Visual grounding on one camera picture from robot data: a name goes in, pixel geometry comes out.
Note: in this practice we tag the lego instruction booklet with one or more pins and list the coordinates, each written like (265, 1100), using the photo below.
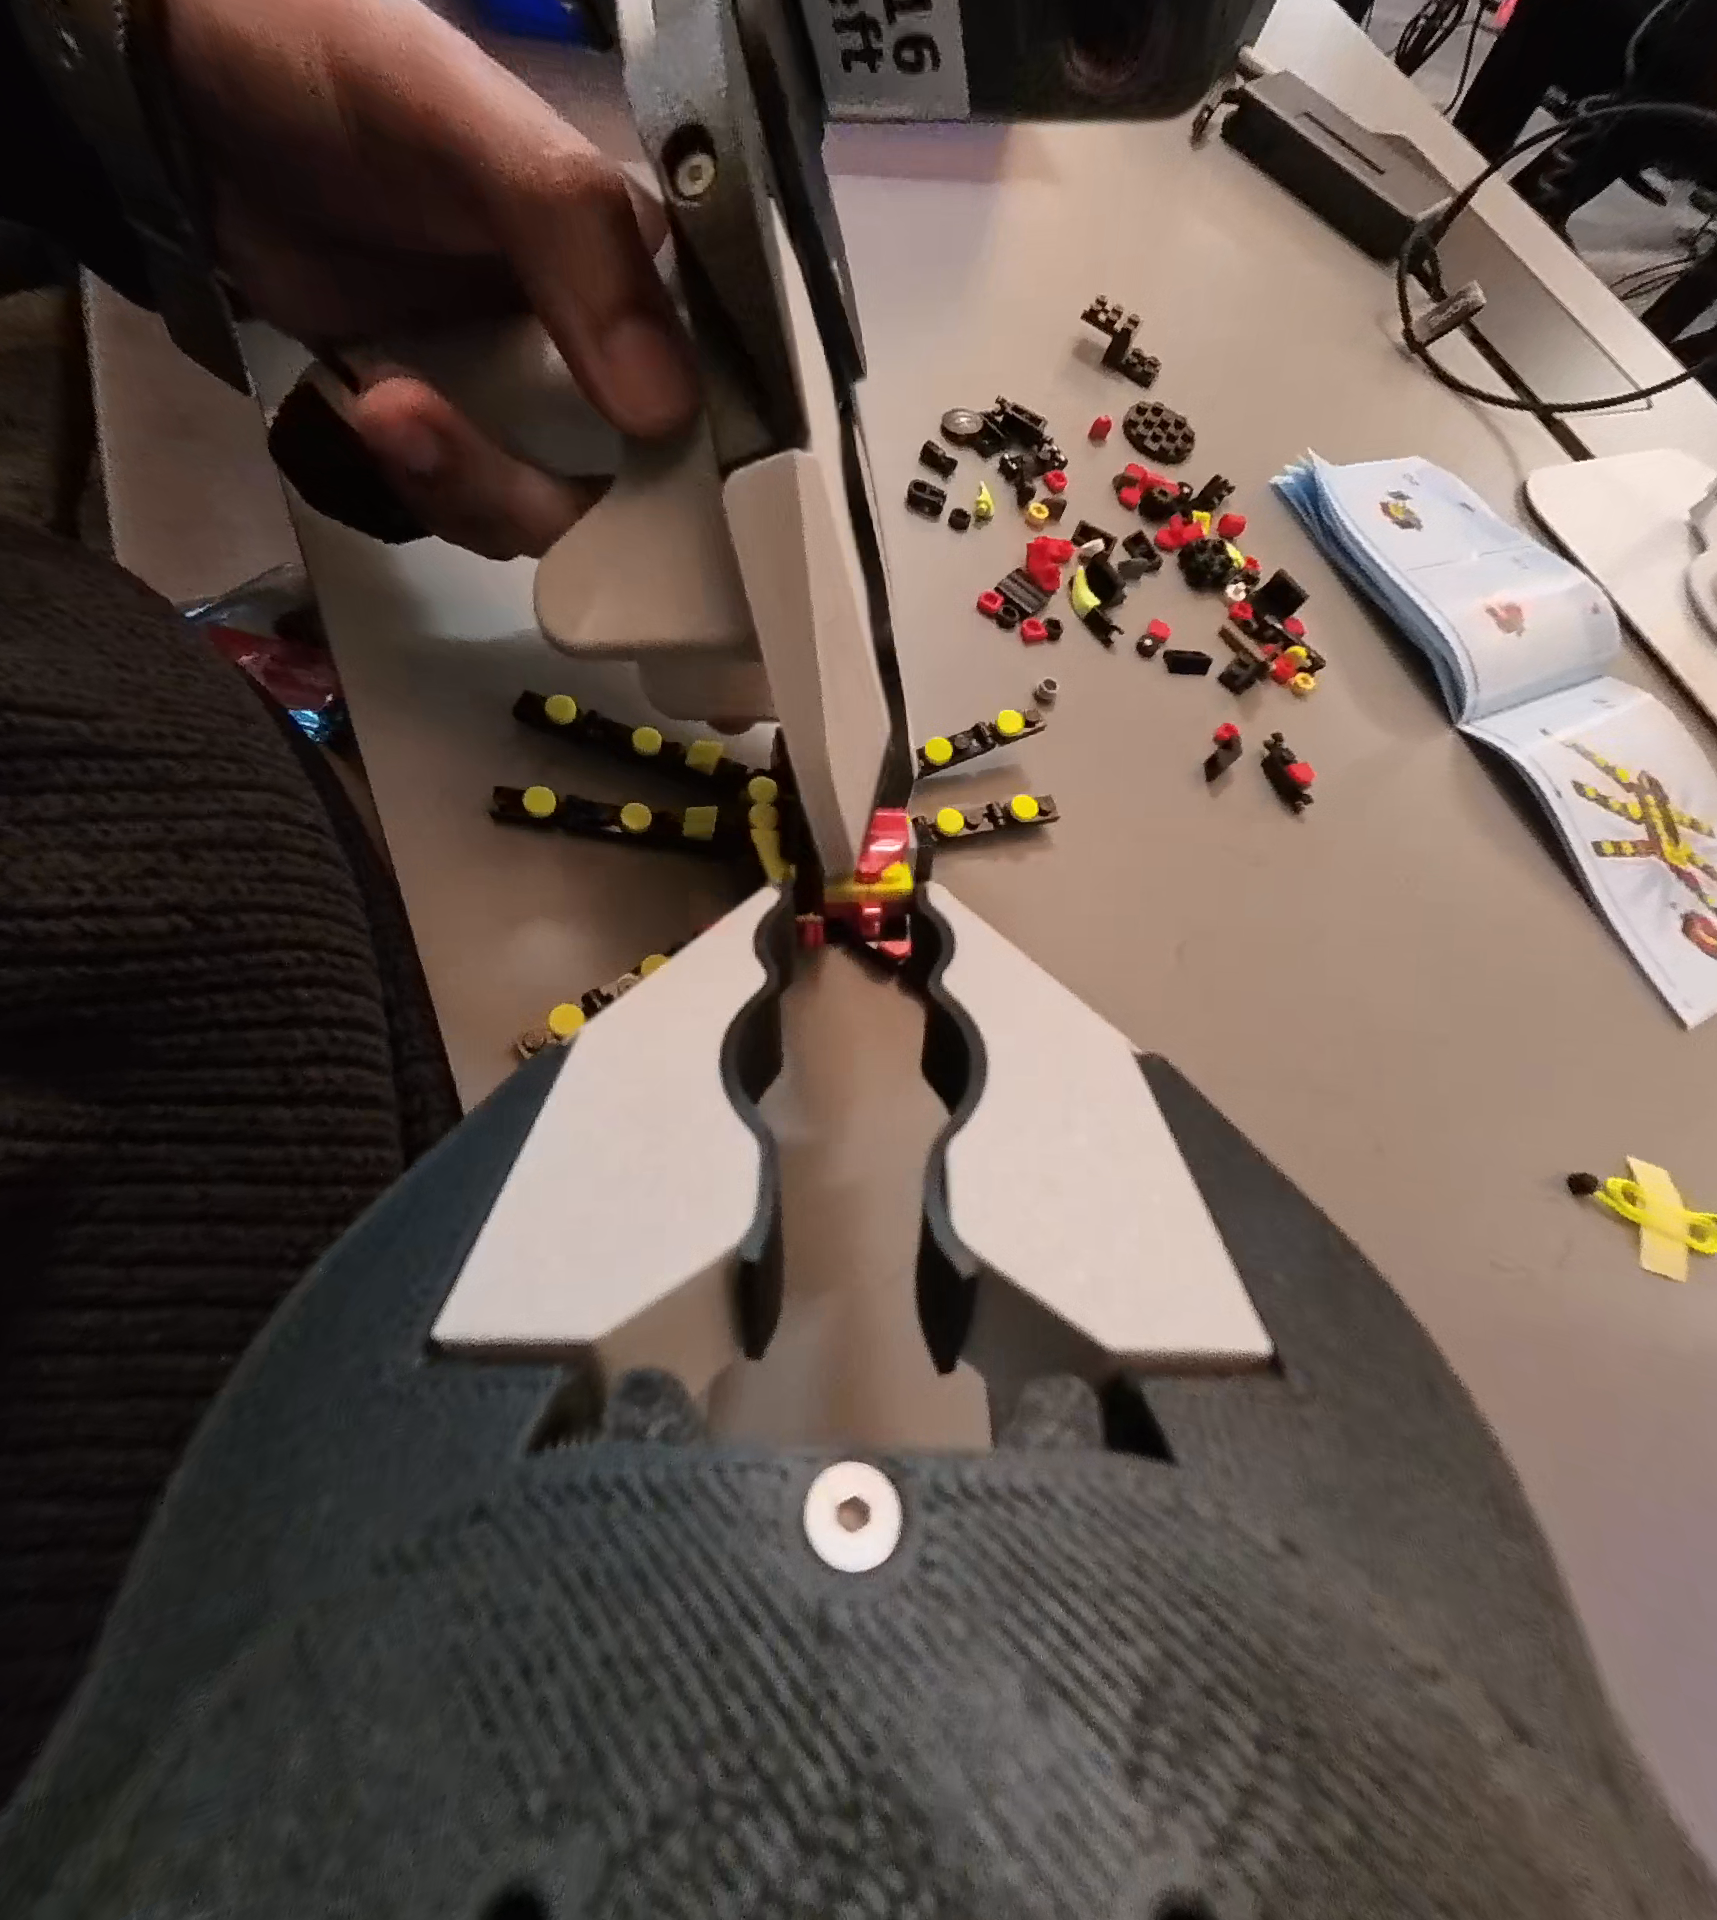
(1518, 601)

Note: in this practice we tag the black power adapter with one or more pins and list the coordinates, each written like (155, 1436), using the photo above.
(1322, 151)

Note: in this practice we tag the colourful plastic wrapper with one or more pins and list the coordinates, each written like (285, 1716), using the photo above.
(275, 676)

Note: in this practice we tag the black yellow lego spider model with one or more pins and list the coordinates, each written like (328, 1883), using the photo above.
(877, 870)

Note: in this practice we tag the person's left forearm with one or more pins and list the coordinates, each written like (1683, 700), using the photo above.
(3, 105)

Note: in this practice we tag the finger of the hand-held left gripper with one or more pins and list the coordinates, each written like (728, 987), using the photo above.
(812, 630)

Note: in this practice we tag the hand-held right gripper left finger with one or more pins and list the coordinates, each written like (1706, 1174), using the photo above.
(618, 1185)

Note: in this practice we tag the pile of loose lego pieces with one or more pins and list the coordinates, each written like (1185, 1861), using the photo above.
(1049, 563)

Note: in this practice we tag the small black lego piece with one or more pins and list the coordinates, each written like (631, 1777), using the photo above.
(1221, 760)
(1287, 772)

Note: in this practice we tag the person's left hand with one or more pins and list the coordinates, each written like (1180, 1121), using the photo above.
(409, 196)

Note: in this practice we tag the black lego bracket piece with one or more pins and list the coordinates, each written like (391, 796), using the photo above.
(1136, 361)

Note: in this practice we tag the white desk stand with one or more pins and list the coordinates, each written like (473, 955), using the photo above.
(1623, 524)

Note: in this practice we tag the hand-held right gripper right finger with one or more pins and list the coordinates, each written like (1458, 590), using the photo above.
(1082, 1199)

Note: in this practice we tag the person's dark knitted sweater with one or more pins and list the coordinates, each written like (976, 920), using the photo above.
(125, 976)

